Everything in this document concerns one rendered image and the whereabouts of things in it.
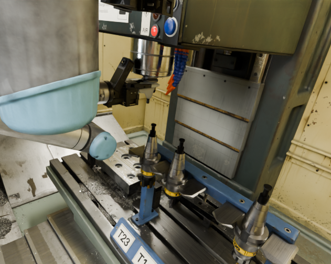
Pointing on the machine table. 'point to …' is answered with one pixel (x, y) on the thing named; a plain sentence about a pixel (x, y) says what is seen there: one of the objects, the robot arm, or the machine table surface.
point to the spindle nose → (151, 58)
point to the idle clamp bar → (199, 206)
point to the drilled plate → (118, 175)
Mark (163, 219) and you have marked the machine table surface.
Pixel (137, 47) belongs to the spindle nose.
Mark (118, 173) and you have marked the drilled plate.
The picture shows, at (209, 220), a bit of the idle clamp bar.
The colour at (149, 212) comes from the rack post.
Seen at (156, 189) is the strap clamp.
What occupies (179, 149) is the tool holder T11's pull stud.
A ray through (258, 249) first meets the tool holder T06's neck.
